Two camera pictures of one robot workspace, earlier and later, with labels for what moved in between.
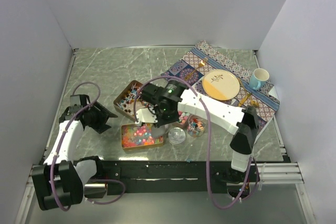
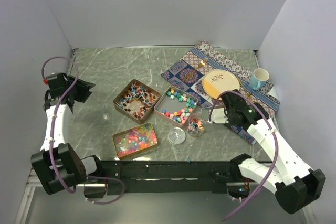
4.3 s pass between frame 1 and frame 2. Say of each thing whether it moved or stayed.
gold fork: stayed
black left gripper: moved
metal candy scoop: moved
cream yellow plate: stayed
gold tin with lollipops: stayed
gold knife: stayed
